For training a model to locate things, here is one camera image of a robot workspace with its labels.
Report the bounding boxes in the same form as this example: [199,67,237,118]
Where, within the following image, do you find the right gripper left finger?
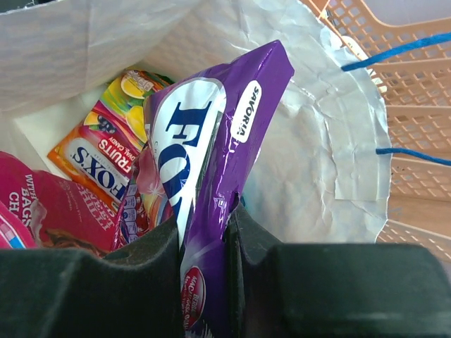
[1,219,183,337]

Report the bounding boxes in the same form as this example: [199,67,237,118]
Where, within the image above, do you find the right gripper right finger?
[226,206,450,337]

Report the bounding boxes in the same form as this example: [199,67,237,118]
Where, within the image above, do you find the blue checkered paper bag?
[1,1,393,242]

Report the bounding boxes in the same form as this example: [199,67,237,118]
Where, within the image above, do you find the magenta snack bag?
[1,151,117,257]

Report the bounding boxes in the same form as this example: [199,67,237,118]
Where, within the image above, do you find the orange Fox's fruits candy bag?
[47,68,173,211]

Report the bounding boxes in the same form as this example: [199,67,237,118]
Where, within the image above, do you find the purple Fox's berries candy bag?
[128,40,294,337]

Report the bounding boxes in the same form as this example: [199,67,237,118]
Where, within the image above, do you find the peach plastic desk organizer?
[307,1,450,263]

